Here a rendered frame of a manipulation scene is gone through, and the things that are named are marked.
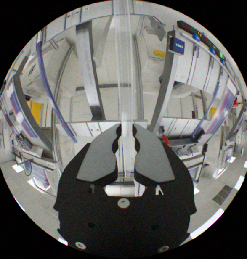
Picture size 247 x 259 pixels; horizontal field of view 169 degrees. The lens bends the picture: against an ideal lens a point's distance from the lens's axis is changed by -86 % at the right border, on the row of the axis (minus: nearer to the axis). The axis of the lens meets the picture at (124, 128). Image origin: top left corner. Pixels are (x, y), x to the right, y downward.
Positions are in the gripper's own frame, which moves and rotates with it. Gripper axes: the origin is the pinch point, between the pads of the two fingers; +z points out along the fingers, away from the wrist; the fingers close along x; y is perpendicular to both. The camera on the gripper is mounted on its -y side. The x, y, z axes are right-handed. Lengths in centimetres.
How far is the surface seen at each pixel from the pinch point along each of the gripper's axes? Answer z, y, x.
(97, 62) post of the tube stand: 17.7, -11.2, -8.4
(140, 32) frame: 59, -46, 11
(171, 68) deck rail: 18.6, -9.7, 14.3
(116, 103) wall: 191, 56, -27
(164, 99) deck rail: 21.8, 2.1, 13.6
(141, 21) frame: 48, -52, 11
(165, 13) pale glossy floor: 57, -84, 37
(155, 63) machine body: 50, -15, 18
